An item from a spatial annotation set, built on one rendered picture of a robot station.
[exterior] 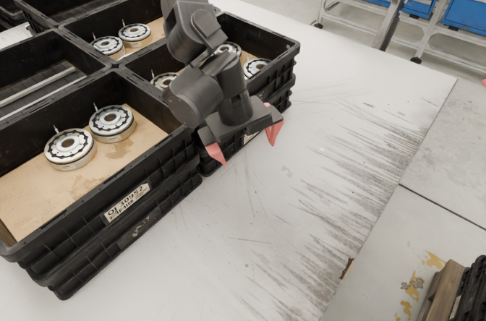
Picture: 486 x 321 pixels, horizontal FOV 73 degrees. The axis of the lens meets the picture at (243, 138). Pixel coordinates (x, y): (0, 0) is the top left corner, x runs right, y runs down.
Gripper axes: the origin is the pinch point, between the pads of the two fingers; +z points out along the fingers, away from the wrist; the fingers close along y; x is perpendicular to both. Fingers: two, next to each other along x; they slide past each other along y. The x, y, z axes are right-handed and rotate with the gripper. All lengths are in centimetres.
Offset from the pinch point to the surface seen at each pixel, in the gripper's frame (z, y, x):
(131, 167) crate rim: -3.4, -20.7, 6.1
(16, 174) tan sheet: -1, -46, 24
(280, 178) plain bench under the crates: 24.4, 9.0, 11.0
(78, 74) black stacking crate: -4, -30, 57
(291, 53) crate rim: 1.0, 25.0, 28.0
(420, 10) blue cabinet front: 67, 171, 123
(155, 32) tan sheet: -2, -3, 71
